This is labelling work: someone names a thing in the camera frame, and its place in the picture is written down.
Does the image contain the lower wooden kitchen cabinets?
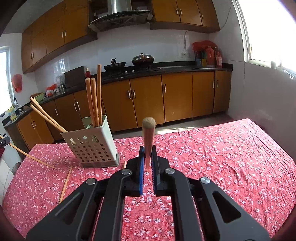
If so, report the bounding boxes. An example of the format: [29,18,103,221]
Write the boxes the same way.
[5,70,231,152]

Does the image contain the yellow detergent bottle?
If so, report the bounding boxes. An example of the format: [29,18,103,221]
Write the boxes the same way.
[7,105,17,121]

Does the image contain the left window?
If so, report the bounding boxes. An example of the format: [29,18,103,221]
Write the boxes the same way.
[0,46,14,114]

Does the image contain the window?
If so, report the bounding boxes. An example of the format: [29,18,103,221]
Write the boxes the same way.
[0,46,14,114]
[232,1,295,79]

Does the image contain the green basin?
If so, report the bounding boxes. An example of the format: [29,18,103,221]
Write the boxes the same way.
[31,92,47,102]

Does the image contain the red floral tablecloth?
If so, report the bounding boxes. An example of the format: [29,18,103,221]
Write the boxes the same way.
[2,119,295,240]

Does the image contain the red white packages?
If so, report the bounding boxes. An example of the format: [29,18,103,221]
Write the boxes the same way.
[45,83,60,97]

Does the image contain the perforated green utensil holder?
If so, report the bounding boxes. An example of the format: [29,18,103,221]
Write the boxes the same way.
[61,115,120,168]

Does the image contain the dark cutting board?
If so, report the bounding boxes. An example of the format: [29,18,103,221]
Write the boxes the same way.
[64,66,85,88]

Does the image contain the small red bottle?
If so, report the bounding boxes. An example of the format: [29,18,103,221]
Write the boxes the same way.
[85,68,91,78]

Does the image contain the gas stove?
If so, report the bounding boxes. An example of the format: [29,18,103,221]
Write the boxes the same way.
[102,66,160,76]

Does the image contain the red oil bottle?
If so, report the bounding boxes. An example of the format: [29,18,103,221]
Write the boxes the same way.
[206,46,215,68]

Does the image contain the red condiment bottle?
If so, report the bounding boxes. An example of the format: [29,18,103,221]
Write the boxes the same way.
[215,50,223,68]

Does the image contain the black wok with lid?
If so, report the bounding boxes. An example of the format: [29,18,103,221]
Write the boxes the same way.
[132,53,154,68]

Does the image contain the white cup on sill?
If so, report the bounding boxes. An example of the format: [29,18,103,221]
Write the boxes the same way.
[270,61,276,69]

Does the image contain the steel range hood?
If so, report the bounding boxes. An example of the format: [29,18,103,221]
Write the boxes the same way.
[88,0,153,33]

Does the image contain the red bag on counter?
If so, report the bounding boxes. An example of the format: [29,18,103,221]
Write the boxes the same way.
[192,40,217,52]

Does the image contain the right window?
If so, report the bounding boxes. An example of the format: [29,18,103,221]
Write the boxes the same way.
[232,1,295,79]

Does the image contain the red plastic bag on wall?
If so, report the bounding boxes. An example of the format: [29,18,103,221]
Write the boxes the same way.
[11,74,23,93]

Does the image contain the upper wooden wall cabinets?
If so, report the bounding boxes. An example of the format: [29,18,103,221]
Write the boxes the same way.
[22,0,220,74]

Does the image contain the black wok with handle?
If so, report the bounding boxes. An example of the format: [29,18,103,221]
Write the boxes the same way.
[104,58,126,73]

